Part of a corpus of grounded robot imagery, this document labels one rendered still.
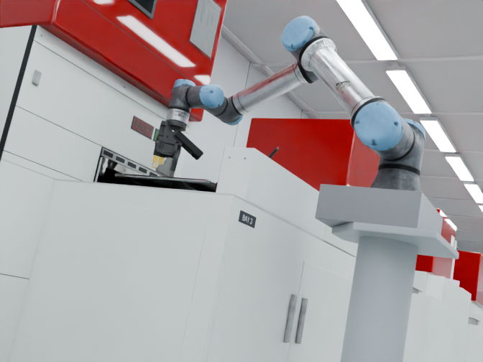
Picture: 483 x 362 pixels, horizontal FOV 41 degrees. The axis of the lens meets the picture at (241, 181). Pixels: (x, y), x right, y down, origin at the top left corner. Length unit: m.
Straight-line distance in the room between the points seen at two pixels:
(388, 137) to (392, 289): 0.39
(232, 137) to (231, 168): 3.96
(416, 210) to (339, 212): 0.20
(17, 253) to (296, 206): 0.81
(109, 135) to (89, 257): 0.50
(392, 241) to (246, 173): 0.42
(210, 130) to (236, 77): 0.61
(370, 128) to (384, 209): 0.21
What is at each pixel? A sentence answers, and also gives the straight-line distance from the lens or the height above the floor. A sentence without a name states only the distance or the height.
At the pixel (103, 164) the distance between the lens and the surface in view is 2.12.
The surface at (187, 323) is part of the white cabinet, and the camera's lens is 1.61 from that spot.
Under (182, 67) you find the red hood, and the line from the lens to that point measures 2.39.
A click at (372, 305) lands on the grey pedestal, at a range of 1.73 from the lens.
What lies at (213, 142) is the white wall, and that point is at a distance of 5.39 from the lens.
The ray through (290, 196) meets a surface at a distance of 1.88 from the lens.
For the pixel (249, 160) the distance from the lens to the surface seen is 1.67.
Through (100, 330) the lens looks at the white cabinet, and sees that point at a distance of 1.76.
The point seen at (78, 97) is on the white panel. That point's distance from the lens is 2.06.
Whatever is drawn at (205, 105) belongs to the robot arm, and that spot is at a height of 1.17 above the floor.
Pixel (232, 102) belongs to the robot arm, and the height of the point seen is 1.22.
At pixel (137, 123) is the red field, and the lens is 2.26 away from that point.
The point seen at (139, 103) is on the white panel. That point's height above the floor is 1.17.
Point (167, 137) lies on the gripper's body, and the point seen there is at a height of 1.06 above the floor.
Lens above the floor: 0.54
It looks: 12 degrees up
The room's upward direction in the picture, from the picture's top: 11 degrees clockwise
